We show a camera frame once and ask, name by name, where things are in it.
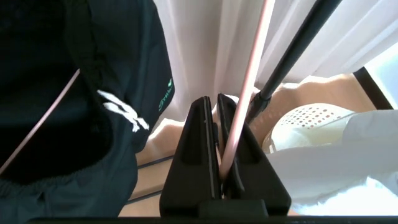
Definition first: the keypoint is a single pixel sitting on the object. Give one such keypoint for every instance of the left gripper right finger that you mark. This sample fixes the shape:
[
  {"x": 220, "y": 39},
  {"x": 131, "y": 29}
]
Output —
[{"x": 261, "y": 186}]

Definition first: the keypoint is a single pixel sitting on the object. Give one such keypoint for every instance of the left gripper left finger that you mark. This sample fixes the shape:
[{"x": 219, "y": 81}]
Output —
[{"x": 189, "y": 186}]

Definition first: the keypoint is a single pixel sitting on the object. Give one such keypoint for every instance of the white garment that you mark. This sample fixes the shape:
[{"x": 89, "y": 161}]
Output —
[{"x": 326, "y": 174}]

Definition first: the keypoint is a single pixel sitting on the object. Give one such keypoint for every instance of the pink clothes hanger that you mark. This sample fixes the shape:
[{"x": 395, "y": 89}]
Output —
[
  {"x": 46, "y": 112},
  {"x": 248, "y": 77}
]

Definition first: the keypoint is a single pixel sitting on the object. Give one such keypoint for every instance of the black shorts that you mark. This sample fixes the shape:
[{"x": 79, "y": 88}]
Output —
[{"x": 109, "y": 46}]

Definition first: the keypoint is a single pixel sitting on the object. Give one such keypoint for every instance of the white laundry basket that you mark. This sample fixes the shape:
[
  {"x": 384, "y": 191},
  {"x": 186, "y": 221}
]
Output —
[{"x": 311, "y": 124}]

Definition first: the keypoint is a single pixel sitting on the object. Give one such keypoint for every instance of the black clothes rack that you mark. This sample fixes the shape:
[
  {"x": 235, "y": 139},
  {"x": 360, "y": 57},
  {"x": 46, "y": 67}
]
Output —
[{"x": 295, "y": 46}]

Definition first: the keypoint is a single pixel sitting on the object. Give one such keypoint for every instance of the beige curtain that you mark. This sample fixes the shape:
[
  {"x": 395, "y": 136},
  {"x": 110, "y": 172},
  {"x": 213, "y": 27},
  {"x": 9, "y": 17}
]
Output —
[{"x": 202, "y": 46}]

